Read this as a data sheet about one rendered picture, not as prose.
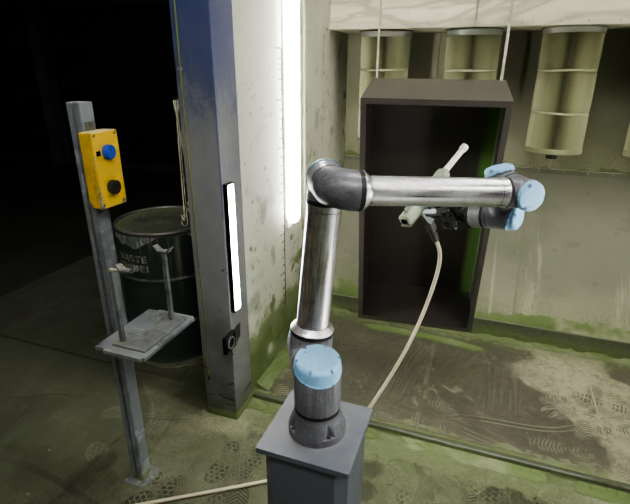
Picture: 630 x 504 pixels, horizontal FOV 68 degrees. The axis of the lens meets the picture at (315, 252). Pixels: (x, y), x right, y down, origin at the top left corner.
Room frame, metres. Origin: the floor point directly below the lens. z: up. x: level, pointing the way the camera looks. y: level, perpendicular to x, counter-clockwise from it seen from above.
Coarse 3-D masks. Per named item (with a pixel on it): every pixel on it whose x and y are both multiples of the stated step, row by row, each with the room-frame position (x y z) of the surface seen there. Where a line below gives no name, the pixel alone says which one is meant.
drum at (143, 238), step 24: (120, 216) 2.78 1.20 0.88; (120, 240) 2.54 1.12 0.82; (144, 240) 2.47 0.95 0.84; (168, 240) 2.49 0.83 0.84; (144, 264) 2.47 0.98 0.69; (168, 264) 2.48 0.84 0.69; (192, 264) 2.56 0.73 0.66; (144, 288) 2.48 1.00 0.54; (192, 288) 2.55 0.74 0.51; (192, 312) 2.54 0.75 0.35; (192, 336) 2.53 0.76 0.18; (168, 360) 2.47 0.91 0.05; (192, 360) 2.51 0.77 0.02
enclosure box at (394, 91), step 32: (384, 96) 2.06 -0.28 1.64; (416, 96) 2.03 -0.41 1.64; (448, 96) 2.01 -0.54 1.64; (480, 96) 1.99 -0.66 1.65; (384, 128) 2.42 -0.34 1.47; (416, 128) 2.38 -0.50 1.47; (448, 128) 2.34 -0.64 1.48; (480, 128) 2.30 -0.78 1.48; (384, 160) 2.45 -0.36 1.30; (416, 160) 2.41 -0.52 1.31; (448, 160) 2.36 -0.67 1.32; (480, 160) 2.33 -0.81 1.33; (384, 224) 2.52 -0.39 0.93; (416, 224) 2.47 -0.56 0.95; (384, 256) 2.56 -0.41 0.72; (416, 256) 2.51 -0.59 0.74; (448, 256) 2.46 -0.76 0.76; (480, 256) 2.05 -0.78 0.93; (384, 288) 2.54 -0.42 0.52; (416, 288) 2.53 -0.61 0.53; (448, 288) 2.50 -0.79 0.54; (384, 320) 2.25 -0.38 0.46; (416, 320) 2.25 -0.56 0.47; (448, 320) 2.24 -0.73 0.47
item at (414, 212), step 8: (464, 144) 1.93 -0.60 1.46; (456, 152) 1.91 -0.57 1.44; (464, 152) 1.93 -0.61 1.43; (456, 160) 1.87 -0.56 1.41; (448, 168) 1.83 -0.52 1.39; (432, 176) 1.80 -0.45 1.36; (440, 176) 1.78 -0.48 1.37; (448, 176) 1.80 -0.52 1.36; (408, 208) 1.64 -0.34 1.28; (416, 208) 1.65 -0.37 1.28; (424, 208) 1.69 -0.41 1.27; (400, 216) 1.63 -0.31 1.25; (408, 216) 1.62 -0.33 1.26; (416, 216) 1.64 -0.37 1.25; (408, 224) 1.62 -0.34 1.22; (424, 224) 1.72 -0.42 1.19; (432, 224) 1.71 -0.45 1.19; (432, 232) 1.71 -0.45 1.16; (432, 240) 1.74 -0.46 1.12
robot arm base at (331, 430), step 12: (300, 420) 1.18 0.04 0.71; (312, 420) 1.16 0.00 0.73; (324, 420) 1.16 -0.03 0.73; (336, 420) 1.19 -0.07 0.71; (300, 432) 1.17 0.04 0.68; (312, 432) 1.15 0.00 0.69; (324, 432) 1.16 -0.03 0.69; (336, 432) 1.17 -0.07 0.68; (300, 444) 1.16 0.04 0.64; (312, 444) 1.14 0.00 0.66; (324, 444) 1.14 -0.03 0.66
